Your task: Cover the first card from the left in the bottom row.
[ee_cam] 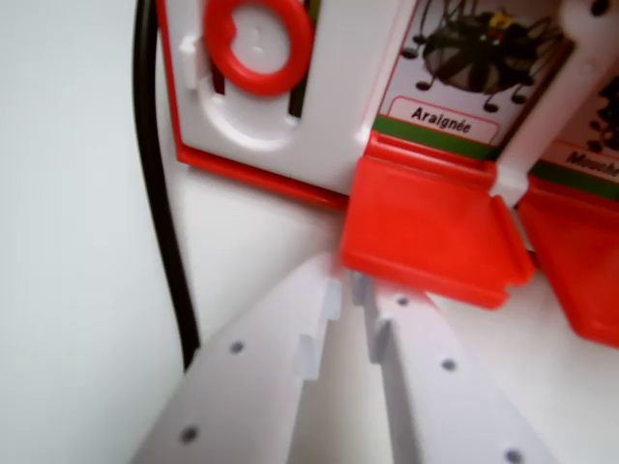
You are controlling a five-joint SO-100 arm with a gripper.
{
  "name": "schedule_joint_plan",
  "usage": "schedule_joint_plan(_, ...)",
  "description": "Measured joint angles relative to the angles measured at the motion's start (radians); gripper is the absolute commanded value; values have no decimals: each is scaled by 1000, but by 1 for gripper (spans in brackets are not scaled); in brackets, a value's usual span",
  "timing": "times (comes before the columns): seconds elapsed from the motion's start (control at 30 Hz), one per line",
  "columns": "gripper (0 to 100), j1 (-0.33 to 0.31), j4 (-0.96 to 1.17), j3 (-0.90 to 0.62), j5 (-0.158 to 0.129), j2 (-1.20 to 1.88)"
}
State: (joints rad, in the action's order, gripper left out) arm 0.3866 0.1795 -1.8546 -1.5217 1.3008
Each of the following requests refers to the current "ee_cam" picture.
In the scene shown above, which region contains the spider picture card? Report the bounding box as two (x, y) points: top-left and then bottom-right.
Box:
(381, 0), (577, 163)

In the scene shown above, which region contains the red and white game board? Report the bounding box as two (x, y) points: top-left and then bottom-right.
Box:
(154, 0), (619, 350)

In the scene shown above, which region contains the red flap of fly card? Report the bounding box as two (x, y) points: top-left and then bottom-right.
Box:
(516, 172), (619, 350)

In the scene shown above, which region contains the red flap of spider card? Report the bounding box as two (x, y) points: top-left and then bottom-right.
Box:
(339, 130), (538, 311)

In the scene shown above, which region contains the long black cable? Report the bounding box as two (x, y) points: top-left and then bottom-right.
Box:
(132, 0), (202, 373)

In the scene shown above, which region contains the red plastic ring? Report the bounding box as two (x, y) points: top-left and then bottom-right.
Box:
(202, 0), (316, 98)

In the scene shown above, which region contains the fly picture card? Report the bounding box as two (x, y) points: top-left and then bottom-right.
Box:
(531, 62), (619, 186)

